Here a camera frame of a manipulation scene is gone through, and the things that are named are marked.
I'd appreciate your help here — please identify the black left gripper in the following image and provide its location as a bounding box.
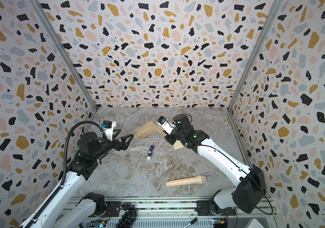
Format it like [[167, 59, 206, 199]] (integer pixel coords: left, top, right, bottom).
[[92, 128, 133, 161]]

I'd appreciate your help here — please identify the cream paper envelope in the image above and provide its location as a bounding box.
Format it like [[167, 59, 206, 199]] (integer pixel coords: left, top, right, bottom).
[[132, 121, 166, 140]]

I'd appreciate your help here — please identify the pale yellow letter paper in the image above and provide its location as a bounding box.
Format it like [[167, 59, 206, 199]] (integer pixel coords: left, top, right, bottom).
[[173, 140, 184, 150]]

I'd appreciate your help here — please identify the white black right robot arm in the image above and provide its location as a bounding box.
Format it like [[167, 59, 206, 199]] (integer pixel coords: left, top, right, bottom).
[[157, 114, 266, 215]]

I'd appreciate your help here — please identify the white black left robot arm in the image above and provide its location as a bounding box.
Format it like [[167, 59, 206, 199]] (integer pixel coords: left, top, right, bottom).
[[20, 132, 133, 228]]

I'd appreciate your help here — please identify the blue white glue stick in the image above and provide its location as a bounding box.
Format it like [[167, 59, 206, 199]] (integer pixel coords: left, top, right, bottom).
[[147, 145, 154, 160]]

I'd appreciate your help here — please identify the beige toy microphone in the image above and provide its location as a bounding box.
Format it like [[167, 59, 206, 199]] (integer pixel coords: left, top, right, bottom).
[[166, 175, 207, 187]]

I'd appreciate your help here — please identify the black bead cluster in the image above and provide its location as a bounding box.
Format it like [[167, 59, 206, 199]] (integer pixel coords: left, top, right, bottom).
[[115, 202, 137, 228]]

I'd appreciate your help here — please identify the black marker pen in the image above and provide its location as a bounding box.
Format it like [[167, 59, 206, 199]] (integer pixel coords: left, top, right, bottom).
[[183, 218, 198, 228]]

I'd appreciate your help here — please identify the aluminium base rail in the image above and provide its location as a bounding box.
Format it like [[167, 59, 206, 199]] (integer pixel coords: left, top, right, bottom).
[[56, 196, 277, 228]]

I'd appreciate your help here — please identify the black corrugated cable conduit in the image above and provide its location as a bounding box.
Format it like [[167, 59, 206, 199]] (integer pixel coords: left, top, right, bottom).
[[31, 121, 105, 228]]

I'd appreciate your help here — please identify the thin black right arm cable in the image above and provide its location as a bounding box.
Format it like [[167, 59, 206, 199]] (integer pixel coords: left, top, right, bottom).
[[199, 143, 274, 216]]

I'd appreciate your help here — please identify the aluminium corner post left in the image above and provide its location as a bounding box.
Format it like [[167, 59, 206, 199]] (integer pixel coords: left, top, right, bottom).
[[28, 1, 97, 112]]

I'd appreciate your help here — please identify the aluminium corner post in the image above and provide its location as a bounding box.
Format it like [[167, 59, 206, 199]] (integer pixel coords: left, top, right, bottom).
[[228, 0, 283, 114], [28, 1, 97, 112]]

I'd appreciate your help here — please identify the aluminium corner post right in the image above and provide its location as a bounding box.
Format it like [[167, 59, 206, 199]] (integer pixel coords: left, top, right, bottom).
[[228, 0, 283, 114]]

